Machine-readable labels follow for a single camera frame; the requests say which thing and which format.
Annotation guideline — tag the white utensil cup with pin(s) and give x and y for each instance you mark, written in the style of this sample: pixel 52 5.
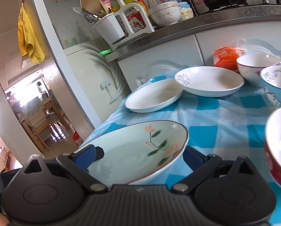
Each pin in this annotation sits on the white utensil cup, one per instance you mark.
pixel 109 28

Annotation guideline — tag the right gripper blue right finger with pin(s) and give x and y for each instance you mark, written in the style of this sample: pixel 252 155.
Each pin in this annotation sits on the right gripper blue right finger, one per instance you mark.
pixel 203 168

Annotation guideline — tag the white floral bowl on counter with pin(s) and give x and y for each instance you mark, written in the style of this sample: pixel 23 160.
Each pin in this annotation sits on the white floral bowl on counter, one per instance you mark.
pixel 165 14

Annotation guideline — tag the white plate with grey pattern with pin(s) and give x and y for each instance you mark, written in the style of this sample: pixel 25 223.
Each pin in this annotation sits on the white plate with grey pattern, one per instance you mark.
pixel 209 81

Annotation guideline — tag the small blue patterned bowl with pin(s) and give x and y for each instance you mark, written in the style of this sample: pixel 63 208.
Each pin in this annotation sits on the small blue patterned bowl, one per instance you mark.
pixel 186 11

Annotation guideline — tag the blue checkered tablecloth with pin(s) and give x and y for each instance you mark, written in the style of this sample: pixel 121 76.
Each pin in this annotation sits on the blue checkered tablecloth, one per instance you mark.
pixel 227 126

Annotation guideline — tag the red and white bowl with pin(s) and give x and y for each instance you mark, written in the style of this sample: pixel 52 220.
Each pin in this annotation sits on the red and white bowl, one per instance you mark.
pixel 272 147

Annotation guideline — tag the white flower wall hook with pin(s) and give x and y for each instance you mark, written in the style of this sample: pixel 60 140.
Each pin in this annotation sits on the white flower wall hook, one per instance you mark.
pixel 105 84

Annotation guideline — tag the wooden dining chair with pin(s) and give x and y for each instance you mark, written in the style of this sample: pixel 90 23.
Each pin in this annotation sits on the wooden dining chair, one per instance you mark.
pixel 39 118

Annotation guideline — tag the blue cartoon bowl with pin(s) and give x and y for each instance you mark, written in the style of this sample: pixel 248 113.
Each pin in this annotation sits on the blue cartoon bowl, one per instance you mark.
pixel 271 80

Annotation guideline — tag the wooden spatula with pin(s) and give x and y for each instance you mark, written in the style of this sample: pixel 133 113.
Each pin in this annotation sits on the wooden spatula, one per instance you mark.
pixel 93 6

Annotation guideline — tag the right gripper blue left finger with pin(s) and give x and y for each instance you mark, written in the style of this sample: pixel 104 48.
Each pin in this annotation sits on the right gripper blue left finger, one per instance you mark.
pixel 76 165

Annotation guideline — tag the white condiment rack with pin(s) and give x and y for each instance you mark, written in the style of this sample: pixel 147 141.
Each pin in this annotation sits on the white condiment rack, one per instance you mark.
pixel 133 17

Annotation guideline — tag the orange tissue pack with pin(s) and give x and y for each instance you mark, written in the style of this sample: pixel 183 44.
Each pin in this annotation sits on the orange tissue pack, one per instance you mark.
pixel 225 57

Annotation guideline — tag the green floral plate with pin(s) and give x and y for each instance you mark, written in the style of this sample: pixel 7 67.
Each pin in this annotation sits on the green floral plate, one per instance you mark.
pixel 137 154

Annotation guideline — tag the yellow hanging towel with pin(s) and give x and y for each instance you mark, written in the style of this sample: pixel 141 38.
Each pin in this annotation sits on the yellow hanging towel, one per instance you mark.
pixel 27 39

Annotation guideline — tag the white bowl purple rim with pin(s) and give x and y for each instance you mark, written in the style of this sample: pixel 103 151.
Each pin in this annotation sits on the white bowl purple rim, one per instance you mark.
pixel 250 66

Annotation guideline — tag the red plastic bag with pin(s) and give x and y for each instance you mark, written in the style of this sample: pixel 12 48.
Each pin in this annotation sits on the red plastic bag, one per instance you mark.
pixel 77 139

